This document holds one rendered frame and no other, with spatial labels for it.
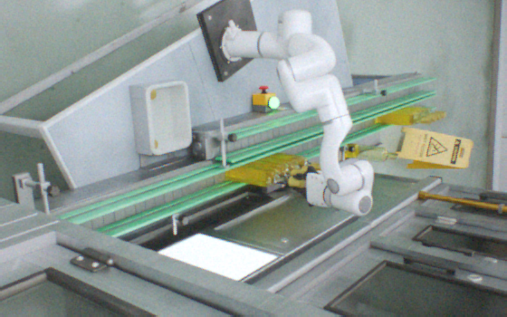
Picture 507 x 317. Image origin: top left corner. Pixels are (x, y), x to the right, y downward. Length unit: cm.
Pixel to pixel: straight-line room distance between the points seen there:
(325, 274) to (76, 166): 79
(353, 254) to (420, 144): 359
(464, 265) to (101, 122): 113
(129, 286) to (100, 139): 107
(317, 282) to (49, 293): 89
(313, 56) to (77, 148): 75
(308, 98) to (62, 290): 95
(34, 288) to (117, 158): 106
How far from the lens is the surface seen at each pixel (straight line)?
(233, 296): 64
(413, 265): 162
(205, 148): 187
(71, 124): 170
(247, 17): 217
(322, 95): 153
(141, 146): 181
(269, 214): 188
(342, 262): 160
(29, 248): 89
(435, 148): 516
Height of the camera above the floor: 218
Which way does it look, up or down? 39 degrees down
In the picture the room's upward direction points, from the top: 98 degrees clockwise
